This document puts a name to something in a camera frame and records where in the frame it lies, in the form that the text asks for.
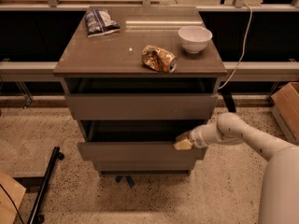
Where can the crushed golden drink can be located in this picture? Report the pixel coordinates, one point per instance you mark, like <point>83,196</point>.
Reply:
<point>159,59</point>

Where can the white ceramic bowl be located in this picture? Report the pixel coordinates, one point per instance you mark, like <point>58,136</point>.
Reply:
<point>194,38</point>

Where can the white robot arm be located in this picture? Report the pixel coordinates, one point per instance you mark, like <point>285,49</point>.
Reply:
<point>279,201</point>

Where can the grey top drawer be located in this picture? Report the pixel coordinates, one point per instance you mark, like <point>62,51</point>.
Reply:
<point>144,98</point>

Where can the grey drawer cabinet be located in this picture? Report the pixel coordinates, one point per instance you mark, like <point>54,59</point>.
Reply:
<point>119,54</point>

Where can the metal railing frame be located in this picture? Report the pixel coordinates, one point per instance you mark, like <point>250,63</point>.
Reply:
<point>236,71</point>

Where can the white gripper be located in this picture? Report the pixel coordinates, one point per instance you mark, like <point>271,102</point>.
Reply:
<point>198,137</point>

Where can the black metal stand leg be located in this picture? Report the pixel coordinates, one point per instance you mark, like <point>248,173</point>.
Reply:
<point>40,183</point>

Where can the grey drawer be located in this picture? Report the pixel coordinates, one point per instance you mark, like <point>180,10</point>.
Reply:
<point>144,98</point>
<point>144,166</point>
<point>138,140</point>

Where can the blue tape floor mark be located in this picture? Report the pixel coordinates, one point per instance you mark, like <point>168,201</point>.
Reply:
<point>129,180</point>

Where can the grey bottom drawer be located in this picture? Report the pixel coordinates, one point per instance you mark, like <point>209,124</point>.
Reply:
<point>144,166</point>

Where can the cardboard box right side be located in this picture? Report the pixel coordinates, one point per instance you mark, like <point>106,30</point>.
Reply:
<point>286,110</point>

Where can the blue white snack bag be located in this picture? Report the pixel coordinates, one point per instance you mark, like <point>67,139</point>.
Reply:
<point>99,22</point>

